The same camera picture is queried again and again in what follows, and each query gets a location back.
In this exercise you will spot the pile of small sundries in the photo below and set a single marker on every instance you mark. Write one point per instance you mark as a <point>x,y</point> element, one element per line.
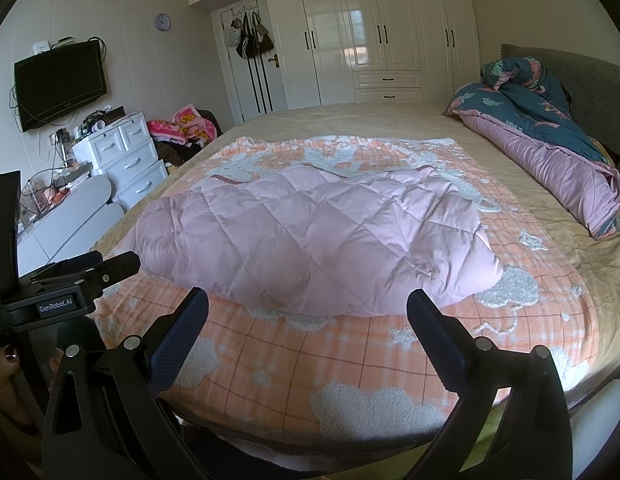
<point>97,122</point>

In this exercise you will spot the white drawer cabinet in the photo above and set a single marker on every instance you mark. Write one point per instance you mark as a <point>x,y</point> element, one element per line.
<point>129,165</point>

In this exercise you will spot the black wall television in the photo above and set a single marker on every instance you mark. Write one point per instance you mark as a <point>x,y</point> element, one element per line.
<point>59,85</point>

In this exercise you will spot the hanging bags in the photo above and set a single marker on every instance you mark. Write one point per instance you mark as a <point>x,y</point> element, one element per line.
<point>250,40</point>

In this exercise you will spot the white wall box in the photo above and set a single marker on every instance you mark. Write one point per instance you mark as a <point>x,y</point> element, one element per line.
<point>40,46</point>

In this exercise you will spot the white door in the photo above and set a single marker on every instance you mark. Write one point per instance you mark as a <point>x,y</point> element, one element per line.
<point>275,90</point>

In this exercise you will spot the white rounded table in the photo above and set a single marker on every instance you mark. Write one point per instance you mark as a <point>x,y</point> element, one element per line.
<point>74,210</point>

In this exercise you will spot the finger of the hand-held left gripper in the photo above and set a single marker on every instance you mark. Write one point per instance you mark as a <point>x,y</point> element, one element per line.
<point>114,269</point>
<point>64,266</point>

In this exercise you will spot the pink quilted jacket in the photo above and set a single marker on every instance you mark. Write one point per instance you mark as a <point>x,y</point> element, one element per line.
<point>315,230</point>

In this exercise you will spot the bed with beige sheet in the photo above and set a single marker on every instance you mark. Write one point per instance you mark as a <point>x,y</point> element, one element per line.
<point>365,120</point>

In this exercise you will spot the teal floral duvet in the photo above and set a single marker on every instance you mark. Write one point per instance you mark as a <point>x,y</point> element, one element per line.
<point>540,160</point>

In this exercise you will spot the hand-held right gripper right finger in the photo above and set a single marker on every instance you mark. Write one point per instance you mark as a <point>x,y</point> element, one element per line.
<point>440,340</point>

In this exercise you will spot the white wardrobe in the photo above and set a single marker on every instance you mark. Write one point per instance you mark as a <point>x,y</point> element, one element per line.
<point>340,35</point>

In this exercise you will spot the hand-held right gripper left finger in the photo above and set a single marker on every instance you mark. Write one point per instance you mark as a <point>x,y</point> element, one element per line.
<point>182,340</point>

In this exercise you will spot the pink cartoon blanket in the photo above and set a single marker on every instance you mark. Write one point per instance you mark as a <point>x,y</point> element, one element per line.
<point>189,125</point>

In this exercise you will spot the round wall clock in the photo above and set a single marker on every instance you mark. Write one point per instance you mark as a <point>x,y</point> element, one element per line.
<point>162,21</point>

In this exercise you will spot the orange plaid blanket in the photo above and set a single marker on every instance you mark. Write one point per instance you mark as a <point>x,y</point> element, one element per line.
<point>340,370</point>

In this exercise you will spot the dark clothes pile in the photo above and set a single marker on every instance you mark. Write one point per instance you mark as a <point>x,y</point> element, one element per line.
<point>177,152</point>

